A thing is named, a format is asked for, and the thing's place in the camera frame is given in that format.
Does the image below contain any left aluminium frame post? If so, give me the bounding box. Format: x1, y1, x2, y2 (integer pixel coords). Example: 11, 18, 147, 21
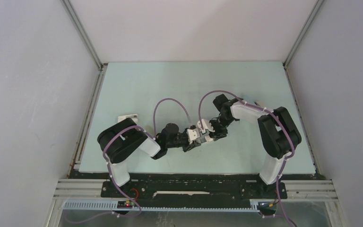
61, 0, 104, 70

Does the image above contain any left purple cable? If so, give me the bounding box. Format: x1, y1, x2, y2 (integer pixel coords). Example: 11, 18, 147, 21
64, 98, 193, 225

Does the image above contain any white staple box sleeve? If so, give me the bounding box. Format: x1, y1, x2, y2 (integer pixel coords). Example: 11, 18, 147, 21
199, 135, 214, 143

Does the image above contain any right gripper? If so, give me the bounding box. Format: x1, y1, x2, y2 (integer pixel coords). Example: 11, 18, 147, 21
206, 115, 234, 141

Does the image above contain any aluminium frame post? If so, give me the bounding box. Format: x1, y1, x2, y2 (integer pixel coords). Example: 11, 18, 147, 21
61, 0, 104, 70
283, 0, 326, 70

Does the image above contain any white stapler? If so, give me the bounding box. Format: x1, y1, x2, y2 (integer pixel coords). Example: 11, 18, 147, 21
117, 114, 139, 124

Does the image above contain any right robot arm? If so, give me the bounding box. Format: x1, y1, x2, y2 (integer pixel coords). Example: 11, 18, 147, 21
208, 95, 302, 198

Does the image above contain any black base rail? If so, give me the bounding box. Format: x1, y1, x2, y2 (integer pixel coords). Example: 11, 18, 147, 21
101, 174, 287, 209

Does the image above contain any right aluminium frame post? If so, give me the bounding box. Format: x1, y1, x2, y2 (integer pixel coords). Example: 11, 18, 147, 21
283, 0, 326, 70

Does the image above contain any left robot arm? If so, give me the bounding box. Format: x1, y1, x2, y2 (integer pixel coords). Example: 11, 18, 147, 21
97, 118, 201, 197

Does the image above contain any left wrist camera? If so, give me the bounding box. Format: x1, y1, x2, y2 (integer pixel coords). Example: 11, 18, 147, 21
187, 125, 201, 143

